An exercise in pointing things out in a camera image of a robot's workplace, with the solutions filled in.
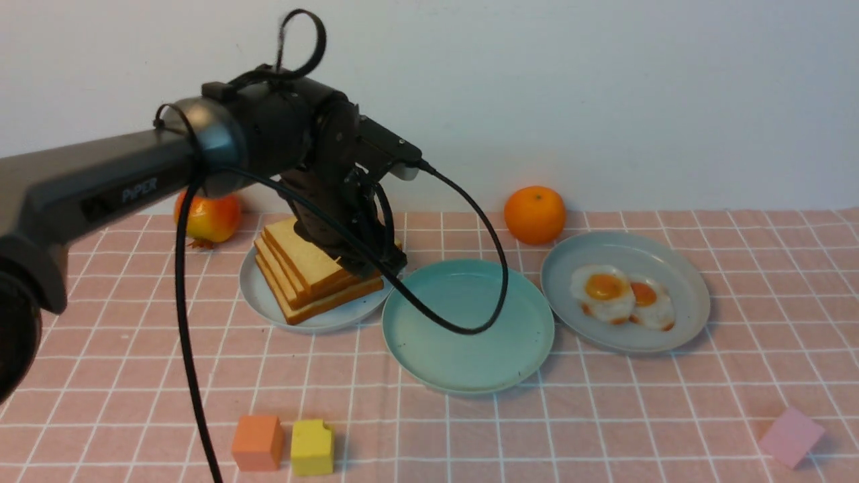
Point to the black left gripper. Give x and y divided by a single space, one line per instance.
339 207

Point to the orange cube block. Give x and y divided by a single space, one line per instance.
258 444

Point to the grey blue egg plate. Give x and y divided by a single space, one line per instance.
632 254

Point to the orange fruit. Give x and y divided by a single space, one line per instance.
535 215

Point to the toast slice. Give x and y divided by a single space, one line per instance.
292 288
268 290
295 309
319 273

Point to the teal centre plate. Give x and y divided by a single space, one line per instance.
465 292

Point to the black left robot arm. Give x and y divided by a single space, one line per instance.
52 198

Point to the yellow notched block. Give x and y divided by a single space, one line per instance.
312 448

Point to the light blue bread plate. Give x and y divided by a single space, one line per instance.
259 296

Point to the red yellow pomegranate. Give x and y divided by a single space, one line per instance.
213 221

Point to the pink checked tablecloth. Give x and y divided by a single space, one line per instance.
107 401

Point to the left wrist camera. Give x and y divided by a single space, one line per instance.
381 152

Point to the fried egg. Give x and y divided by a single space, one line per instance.
603 292
653 308

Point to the pink cube block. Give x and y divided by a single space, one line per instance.
791 437

